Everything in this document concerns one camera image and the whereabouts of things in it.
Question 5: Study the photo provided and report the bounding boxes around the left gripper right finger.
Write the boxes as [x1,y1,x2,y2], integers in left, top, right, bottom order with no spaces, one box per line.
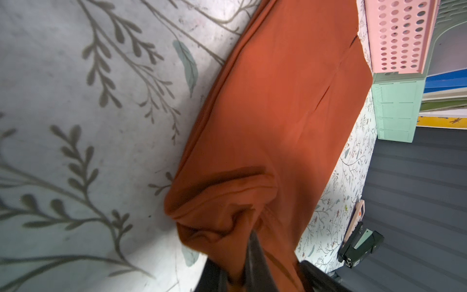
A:
[299,260,351,292]

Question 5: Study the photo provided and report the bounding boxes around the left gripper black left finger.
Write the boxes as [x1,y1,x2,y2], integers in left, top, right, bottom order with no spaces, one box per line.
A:
[244,231,278,292]

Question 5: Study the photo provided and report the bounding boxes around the rust orange skirt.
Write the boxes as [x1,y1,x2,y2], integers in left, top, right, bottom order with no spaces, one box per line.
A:
[164,1,372,292]

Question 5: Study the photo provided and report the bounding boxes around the small orange white card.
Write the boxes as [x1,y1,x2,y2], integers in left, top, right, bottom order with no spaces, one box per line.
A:
[343,200,366,244]

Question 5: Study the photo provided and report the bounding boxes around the mint green file organizer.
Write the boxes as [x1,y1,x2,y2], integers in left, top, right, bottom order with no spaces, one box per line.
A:
[372,1,467,143]

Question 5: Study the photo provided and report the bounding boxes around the white book in organizer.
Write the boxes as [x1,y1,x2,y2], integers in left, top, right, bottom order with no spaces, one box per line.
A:
[417,108,467,130]

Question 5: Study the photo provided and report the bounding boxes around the blue folders in organizer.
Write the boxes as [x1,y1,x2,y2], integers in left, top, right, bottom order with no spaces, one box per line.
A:
[424,69,467,93]

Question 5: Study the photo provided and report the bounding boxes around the pink plastic basket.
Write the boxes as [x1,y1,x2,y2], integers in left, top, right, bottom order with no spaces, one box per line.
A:
[364,0,440,74]

